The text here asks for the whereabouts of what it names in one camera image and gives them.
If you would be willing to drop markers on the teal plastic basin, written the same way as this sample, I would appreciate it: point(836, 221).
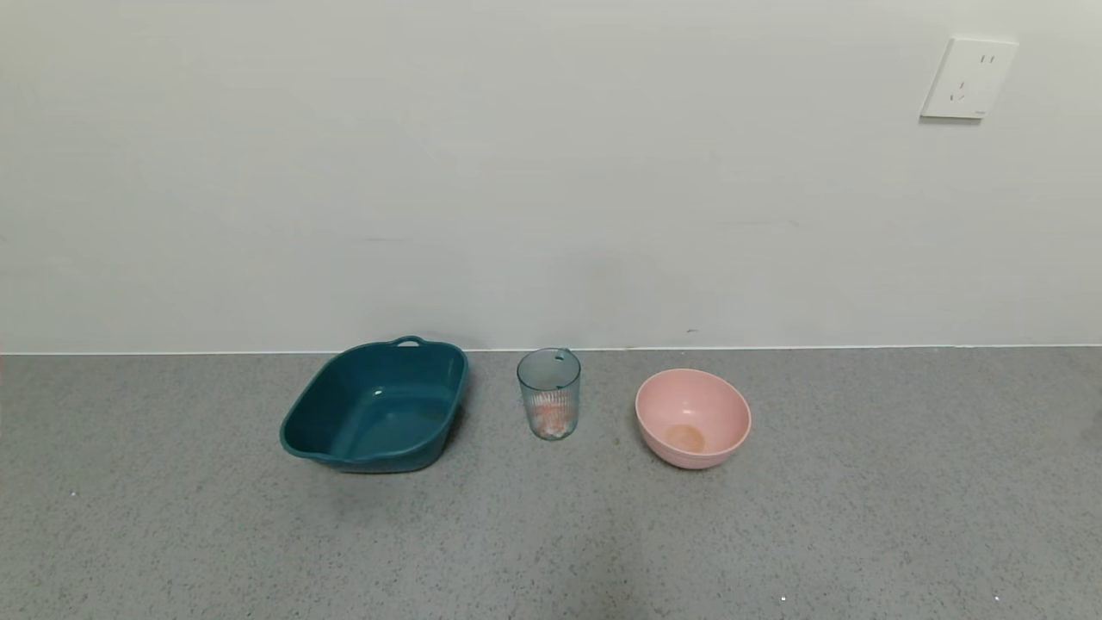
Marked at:
point(379, 413)

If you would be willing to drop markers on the pink plastic bowl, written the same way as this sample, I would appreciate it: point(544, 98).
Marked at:
point(693, 413)

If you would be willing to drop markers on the translucent blue ribbed cup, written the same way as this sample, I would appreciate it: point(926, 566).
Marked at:
point(548, 375)

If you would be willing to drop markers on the white wall socket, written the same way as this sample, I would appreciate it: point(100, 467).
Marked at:
point(968, 77)

